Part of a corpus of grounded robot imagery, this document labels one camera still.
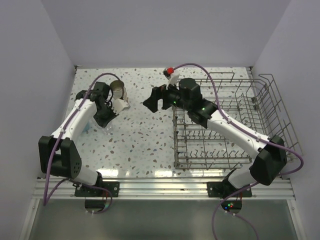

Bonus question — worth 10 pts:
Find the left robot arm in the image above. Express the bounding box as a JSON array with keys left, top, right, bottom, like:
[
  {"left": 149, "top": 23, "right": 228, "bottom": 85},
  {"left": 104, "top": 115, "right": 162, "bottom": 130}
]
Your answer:
[{"left": 38, "top": 82, "right": 117, "bottom": 197}]

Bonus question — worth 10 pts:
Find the grey wire dish rack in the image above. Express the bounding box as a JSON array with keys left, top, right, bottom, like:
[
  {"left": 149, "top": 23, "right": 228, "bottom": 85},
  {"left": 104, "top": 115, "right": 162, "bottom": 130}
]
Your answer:
[{"left": 173, "top": 71, "right": 303, "bottom": 172}]

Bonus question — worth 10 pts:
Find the aluminium mounting rail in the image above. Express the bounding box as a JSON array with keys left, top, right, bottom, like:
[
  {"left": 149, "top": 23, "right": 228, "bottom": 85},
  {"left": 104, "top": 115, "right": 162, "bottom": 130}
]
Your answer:
[{"left": 31, "top": 176, "right": 297, "bottom": 201}]

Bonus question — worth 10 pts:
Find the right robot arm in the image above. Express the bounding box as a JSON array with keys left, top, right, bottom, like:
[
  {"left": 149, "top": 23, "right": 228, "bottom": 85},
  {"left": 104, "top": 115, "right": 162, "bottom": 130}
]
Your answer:
[{"left": 143, "top": 78, "right": 287, "bottom": 198}]

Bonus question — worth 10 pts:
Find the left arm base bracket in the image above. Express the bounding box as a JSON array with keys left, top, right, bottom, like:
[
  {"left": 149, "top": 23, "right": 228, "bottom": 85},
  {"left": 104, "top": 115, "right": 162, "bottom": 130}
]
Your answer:
[{"left": 101, "top": 181, "right": 120, "bottom": 198}]

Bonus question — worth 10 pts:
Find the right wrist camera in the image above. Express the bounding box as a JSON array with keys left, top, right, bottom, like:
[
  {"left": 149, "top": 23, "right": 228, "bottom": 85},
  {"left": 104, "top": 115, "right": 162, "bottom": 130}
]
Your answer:
[{"left": 162, "top": 67, "right": 180, "bottom": 89}]

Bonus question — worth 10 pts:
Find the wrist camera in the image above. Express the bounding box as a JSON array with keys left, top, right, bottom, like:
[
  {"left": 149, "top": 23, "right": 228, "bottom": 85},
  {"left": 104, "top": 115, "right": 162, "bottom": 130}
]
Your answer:
[
  {"left": 162, "top": 67, "right": 180, "bottom": 89},
  {"left": 112, "top": 98, "right": 131, "bottom": 114}
]

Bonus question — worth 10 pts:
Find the clear glass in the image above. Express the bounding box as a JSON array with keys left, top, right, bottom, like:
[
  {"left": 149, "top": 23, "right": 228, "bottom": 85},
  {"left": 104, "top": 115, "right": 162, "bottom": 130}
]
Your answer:
[{"left": 96, "top": 122, "right": 113, "bottom": 135}]

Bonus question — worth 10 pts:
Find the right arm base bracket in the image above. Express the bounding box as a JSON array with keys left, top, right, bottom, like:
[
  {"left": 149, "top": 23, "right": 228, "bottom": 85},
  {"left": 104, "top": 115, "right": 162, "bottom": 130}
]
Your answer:
[{"left": 206, "top": 181, "right": 225, "bottom": 199}]

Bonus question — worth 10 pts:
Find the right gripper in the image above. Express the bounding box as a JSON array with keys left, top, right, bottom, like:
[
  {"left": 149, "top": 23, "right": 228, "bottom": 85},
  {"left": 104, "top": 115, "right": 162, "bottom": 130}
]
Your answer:
[{"left": 143, "top": 78, "right": 191, "bottom": 113}]

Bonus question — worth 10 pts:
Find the dark teal mug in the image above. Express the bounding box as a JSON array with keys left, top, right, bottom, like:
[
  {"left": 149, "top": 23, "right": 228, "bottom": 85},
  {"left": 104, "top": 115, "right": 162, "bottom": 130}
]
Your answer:
[{"left": 75, "top": 90, "right": 86, "bottom": 100}]

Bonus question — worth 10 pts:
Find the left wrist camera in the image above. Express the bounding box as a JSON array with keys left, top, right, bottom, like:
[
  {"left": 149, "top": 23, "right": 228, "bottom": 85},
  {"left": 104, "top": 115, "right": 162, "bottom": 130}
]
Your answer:
[{"left": 112, "top": 98, "right": 131, "bottom": 114}]

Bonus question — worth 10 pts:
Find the light blue mug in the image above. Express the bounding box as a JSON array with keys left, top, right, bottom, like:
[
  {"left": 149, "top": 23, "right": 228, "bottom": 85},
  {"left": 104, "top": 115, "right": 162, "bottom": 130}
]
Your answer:
[{"left": 83, "top": 122, "right": 92, "bottom": 132}]

